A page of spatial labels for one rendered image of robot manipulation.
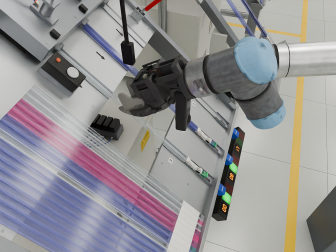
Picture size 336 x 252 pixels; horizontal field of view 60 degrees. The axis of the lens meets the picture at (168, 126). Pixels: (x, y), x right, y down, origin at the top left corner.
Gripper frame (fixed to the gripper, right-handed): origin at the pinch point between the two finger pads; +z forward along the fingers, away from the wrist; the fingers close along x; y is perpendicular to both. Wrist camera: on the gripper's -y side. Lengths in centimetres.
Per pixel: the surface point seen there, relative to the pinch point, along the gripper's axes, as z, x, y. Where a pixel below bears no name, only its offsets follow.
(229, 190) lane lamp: -8.9, -3.1, -40.1
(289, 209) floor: -3, -41, -114
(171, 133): -2.9, -4.0, -14.3
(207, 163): -6.7, -4.4, -28.3
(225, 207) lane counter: -8.8, 3.0, -39.9
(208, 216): -9.7, 10.8, -31.1
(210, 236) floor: 27, -14, -95
